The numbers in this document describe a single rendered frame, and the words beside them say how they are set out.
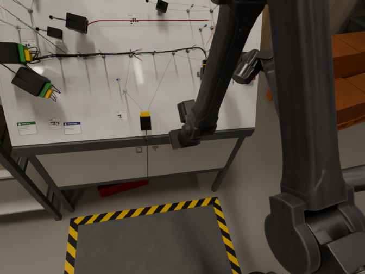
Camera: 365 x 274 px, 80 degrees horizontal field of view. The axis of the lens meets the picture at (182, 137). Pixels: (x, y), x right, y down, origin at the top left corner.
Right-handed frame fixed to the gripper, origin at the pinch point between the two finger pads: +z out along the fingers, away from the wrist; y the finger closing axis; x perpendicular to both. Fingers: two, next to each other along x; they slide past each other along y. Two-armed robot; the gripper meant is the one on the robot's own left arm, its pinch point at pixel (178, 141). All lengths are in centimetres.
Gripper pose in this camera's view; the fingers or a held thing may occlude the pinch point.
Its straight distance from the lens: 85.5
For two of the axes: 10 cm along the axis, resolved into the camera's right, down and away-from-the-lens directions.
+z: -2.6, 1.8, 9.5
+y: -9.4, 1.7, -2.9
